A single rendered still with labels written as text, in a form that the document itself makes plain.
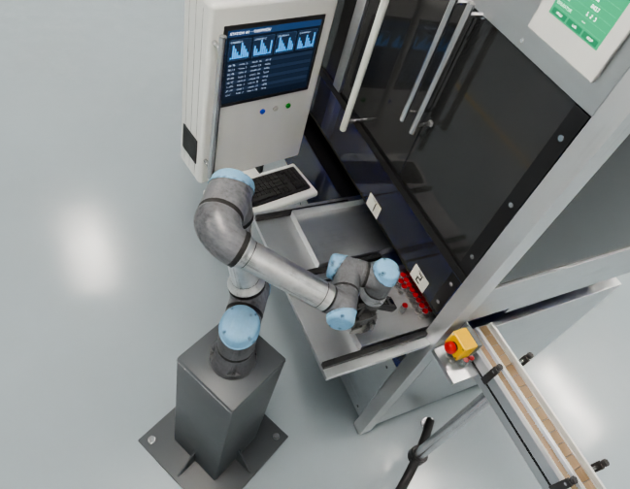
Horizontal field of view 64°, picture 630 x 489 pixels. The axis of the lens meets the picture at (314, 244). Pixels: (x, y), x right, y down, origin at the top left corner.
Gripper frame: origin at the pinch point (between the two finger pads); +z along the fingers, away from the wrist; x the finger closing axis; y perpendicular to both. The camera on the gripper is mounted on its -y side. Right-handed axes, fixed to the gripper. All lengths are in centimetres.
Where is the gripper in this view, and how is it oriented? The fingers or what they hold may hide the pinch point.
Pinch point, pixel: (358, 329)
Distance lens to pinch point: 169.0
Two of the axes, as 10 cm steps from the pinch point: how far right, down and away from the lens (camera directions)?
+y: -8.9, 1.8, -4.1
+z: -2.2, 6.2, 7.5
